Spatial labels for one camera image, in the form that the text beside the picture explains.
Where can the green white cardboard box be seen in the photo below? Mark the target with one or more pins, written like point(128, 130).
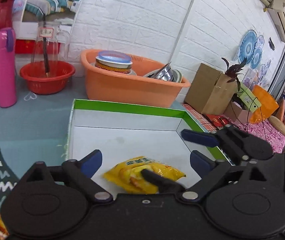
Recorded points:
point(122, 131)

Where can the plaid red cloth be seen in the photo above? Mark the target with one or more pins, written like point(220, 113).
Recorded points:
point(200, 118)

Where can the steel bowls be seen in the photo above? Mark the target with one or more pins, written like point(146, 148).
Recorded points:
point(166, 73)

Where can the brown cardboard box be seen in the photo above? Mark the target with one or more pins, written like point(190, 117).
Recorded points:
point(210, 91)

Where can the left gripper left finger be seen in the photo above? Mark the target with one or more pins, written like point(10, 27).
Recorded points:
point(79, 173)

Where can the blue round wall fan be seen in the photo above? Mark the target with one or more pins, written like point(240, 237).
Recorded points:
point(248, 46)

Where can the orange plastic basin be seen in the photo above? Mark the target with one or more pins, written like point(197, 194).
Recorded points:
point(105, 85)

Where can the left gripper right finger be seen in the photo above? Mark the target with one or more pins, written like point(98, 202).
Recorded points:
point(211, 174)

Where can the pink thermos bottle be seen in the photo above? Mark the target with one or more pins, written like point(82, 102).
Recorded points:
point(8, 95)

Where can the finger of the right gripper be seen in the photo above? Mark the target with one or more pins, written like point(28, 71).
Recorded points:
point(229, 139)
point(163, 184)

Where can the bedding poster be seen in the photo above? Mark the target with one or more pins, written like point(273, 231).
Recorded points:
point(60, 11)

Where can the orange plastic bag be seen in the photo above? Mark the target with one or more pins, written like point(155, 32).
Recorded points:
point(267, 108)

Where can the red plastic basket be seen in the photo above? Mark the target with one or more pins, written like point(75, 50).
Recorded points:
point(42, 83)

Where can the dark purple plant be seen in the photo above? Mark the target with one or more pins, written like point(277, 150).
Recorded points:
point(233, 71)

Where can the green shoe box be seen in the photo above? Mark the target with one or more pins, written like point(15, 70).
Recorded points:
point(248, 98)

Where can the clear glass pitcher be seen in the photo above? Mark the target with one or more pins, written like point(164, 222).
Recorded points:
point(51, 45)

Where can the blue lidded round container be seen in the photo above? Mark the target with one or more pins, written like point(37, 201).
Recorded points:
point(114, 61)

